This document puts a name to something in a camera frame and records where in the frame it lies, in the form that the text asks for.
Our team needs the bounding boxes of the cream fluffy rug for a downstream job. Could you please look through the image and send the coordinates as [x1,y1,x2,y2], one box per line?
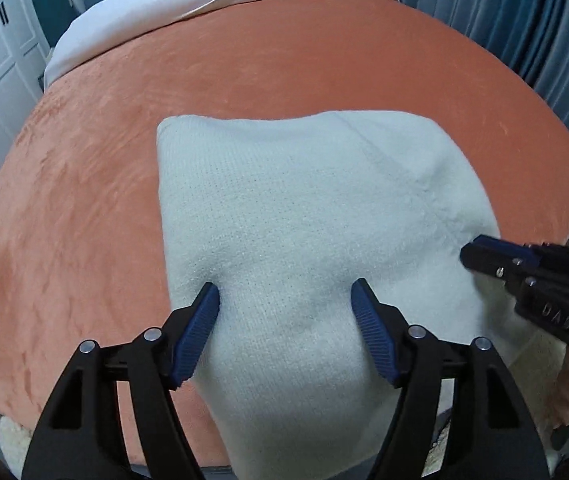
[0,330,569,480]

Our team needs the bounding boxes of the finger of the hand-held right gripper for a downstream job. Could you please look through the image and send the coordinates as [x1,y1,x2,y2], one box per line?
[475,234,541,267]
[459,242,523,282]

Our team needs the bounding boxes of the blue-grey curtain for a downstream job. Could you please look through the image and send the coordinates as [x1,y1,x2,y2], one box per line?
[379,0,569,162]

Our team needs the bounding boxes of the cream knit cardigan red buttons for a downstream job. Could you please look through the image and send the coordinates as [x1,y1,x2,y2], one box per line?
[156,110,565,480]

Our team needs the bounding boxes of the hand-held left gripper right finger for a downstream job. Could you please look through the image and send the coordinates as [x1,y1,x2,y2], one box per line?
[351,277,550,480]

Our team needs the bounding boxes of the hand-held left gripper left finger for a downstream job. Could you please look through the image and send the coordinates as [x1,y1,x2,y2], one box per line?
[22,281,221,480]

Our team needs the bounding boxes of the orange plush blanket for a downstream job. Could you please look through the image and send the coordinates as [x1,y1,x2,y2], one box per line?
[0,0,569,472]

